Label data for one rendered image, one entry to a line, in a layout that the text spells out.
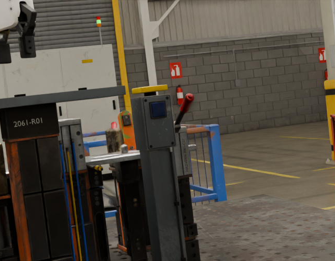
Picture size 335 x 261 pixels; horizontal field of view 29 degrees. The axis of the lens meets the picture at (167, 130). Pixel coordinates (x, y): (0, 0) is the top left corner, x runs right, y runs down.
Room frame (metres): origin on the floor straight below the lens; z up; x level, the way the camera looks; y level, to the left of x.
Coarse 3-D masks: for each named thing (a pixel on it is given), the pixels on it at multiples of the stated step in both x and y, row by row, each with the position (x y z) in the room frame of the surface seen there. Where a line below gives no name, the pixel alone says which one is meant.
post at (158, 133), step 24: (168, 96) 1.35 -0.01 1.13; (144, 120) 1.33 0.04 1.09; (168, 120) 1.35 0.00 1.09; (144, 144) 1.34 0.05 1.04; (168, 144) 1.35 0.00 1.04; (144, 168) 1.37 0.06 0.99; (168, 168) 1.35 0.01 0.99; (168, 192) 1.35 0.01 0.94; (168, 216) 1.35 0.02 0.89; (168, 240) 1.34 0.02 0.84
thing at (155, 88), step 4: (164, 84) 1.36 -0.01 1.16; (136, 88) 1.36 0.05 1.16; (140, 88) 1.34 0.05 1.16; (144, 88) 1.34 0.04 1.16; (148, 88) 1.34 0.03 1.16; (152, 88) 1.34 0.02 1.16; (156, 88) 1.35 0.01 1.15; (160, 88) 1.35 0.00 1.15; (164, 88) 1.35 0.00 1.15; (132, 92) 1.38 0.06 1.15; (136, 92) 1.36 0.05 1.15; (140, 92) 1.34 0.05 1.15; (144, 92) 1.34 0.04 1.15; (148, 92) 1.36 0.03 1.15; (152, 92) 1.36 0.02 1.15; (144, 96) 1.37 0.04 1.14
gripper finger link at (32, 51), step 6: (24, 30) 1.23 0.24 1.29; (30, 30) 1.23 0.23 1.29; (24, 36) 1.23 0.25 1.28; (30, 36) 1.24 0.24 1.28; (24, 42) 1.23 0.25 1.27; (30, 42) 1.24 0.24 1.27; (24, 48) 1.24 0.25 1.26; (30, 48) 1.24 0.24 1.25; (24, 54) 1.23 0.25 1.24; (30, 54) 1.24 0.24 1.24
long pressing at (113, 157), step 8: (192, 144) 1.68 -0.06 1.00; (120, 152) 1.74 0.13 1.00; (136, 152) 1.68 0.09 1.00; (88, 160) 1.57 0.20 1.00; (96, 160) 1.57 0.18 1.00; (104, 160) 1.58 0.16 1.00; (112, 160) 1.59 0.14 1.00; (120, 160) 1.59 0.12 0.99; (128, 160) 1.60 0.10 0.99; (8, 176) 1.49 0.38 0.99
